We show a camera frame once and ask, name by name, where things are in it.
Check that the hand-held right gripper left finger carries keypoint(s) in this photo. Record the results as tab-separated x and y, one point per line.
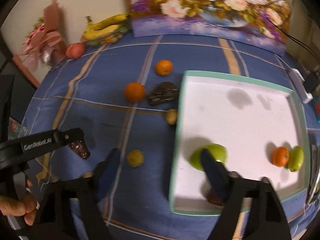
110	170

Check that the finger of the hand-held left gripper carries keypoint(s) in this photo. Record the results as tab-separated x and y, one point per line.
50	142

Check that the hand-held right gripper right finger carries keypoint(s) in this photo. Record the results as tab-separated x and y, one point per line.
215	176

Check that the round green apple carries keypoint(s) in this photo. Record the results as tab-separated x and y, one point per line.
220	153

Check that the reddish brown dried date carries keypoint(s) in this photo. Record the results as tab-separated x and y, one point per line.
81	151

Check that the white box with teal rim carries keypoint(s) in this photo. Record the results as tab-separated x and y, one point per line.
237	130

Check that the orange with stem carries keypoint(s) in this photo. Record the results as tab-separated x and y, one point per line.
278	156

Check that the oblong green apple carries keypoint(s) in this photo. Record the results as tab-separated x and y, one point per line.
296	158

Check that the person's left hand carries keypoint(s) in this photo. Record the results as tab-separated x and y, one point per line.
15	206

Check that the small yellowish longan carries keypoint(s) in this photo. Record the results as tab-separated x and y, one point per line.
135	158
171	117

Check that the glass mug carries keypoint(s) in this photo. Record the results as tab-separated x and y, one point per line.
16	127

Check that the blue plaid tablecloth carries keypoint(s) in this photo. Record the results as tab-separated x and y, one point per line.
150	135

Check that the pink board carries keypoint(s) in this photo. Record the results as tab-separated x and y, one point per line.
25	72

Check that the smooth orange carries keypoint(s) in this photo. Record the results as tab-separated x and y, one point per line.
135	92

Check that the dark wrinkled dried date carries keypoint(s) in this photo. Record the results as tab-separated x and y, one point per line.
162	95

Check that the red apple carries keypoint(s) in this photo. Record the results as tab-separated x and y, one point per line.
75	50

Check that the shiny dark object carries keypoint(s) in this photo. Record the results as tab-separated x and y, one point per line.
313	177

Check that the pink flower bouquet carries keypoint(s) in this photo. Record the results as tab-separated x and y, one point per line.
47	40

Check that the small orange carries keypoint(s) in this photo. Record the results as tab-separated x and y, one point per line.
164	67

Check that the clear plastic container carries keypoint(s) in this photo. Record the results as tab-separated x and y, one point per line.
110	40

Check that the white power strip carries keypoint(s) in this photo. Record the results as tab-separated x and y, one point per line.
300	80

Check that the yellow banana bunch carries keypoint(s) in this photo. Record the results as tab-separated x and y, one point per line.
105	26

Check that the black power adapter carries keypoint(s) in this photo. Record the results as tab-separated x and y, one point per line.
311	82

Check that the flower painting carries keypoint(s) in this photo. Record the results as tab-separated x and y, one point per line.
200	5

